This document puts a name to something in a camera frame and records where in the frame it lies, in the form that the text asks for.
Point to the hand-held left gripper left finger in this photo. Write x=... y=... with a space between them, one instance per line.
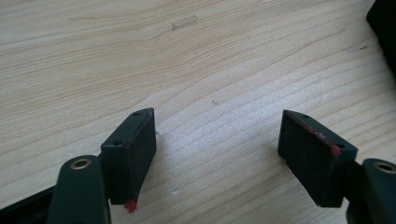
x=130 y=155

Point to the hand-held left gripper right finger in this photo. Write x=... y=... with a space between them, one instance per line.
x=314 y=161

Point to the black object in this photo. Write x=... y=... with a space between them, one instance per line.
x=385 y=28

